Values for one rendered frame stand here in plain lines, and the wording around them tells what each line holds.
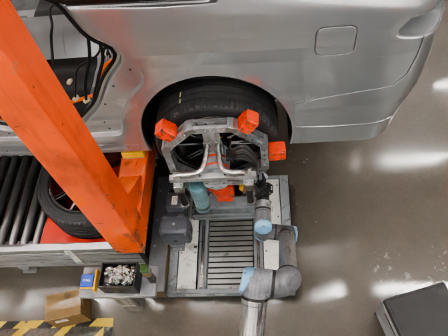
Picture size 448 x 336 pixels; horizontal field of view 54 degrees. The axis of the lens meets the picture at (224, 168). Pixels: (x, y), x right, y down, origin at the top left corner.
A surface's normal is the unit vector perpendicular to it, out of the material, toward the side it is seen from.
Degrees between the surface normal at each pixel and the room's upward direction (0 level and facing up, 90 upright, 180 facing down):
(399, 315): 0
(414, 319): 0
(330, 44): 90
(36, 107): 90
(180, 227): 0
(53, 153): 90
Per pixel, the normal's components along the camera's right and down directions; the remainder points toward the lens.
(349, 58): -0.02, 0.85
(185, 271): -0.11, -0.53
